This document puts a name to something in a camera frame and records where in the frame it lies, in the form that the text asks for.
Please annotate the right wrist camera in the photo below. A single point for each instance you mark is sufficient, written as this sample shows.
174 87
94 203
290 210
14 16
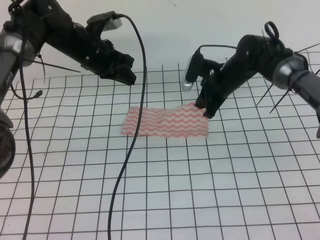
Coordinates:
197 66

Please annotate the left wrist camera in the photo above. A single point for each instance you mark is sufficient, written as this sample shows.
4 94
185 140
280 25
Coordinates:
103 22

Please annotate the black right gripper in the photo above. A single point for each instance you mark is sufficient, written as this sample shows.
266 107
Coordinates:
217 87

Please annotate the pink wavy striped towel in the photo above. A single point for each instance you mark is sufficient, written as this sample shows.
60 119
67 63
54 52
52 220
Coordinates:
185 121

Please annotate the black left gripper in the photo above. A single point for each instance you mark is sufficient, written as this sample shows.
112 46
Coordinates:
99 56

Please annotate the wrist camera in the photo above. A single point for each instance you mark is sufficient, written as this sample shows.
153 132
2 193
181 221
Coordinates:
103 22
197 66

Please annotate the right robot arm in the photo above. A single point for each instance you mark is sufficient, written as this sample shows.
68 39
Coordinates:
265 55

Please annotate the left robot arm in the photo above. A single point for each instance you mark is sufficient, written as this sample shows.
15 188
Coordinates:
34 23

